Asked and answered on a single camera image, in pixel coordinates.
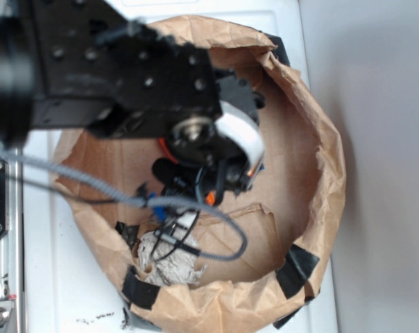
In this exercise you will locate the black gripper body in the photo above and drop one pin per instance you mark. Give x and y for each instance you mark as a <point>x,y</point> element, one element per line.
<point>206,157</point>

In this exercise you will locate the black tape piece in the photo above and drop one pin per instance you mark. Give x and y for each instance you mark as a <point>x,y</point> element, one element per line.
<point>279,50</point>
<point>297,269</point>
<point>138,292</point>

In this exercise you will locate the brown paper bag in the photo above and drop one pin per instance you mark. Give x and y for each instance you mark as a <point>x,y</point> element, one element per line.
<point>297,199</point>

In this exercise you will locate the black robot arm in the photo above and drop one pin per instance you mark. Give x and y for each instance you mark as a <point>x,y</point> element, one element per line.
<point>81,64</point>

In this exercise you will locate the aluminium frame rail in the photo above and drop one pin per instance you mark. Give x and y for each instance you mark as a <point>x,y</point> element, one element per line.
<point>12,308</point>

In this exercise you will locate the crumpled white paper ball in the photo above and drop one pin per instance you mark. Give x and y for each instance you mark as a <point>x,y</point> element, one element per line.
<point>177,268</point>

